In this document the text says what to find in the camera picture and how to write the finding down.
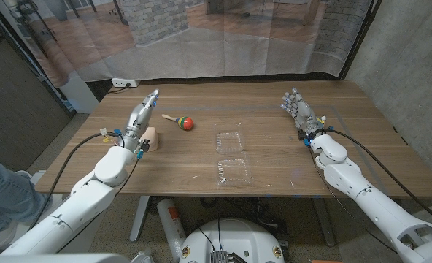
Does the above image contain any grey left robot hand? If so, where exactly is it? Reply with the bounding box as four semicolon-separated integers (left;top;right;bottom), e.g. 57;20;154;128
122;88;161;151

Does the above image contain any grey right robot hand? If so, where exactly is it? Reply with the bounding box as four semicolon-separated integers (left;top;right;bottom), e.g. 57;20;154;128
279;86;325;140

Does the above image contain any beige jewelry box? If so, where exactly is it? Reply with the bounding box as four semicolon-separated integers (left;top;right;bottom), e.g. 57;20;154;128
142;126;159;152

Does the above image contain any clear plastic clamshell container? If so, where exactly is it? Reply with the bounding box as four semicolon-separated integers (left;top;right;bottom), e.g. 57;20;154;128
215;130;252;186

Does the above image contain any white power strip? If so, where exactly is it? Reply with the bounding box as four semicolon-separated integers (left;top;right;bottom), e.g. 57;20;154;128
110;77;141;88

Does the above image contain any colourful wooden maraca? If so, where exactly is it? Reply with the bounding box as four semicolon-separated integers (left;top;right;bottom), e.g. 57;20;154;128
161;113;195;132

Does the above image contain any white panel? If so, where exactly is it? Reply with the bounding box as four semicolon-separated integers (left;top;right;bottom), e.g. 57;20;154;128
61;72;100;114

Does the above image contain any black backdrop stand pole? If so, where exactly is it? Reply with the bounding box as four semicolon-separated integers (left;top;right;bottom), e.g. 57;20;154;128
338;0;383;81

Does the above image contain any printed room backdrop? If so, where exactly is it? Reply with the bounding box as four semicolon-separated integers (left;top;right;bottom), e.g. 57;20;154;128
0;0;376;88

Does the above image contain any grey metal table leg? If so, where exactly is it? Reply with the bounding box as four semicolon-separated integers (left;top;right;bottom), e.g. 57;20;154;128
129;196;150;243
312;198;336;248

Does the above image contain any white cylinder with orange label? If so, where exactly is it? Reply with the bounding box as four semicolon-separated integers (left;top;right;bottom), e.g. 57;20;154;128
156;198;188;253

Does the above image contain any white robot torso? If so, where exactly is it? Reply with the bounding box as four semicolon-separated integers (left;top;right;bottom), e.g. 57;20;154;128
178;218;285;263

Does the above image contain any person in blue jeans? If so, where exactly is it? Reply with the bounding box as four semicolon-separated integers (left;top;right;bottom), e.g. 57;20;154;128
0;150;55;249

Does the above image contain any grey electronics module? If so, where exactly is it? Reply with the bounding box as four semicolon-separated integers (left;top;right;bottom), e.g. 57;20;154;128
210;250;248;263

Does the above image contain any left arm thick black cable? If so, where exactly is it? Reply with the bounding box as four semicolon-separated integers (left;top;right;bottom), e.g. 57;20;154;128
28;131;124;231

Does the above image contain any arm thick black cable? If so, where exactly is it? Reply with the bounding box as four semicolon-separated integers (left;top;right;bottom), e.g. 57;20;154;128
28;131;124;231
325;127;432;228

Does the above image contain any right arm thick black cable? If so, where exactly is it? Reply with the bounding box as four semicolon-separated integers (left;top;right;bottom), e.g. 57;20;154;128
325;127;432;228

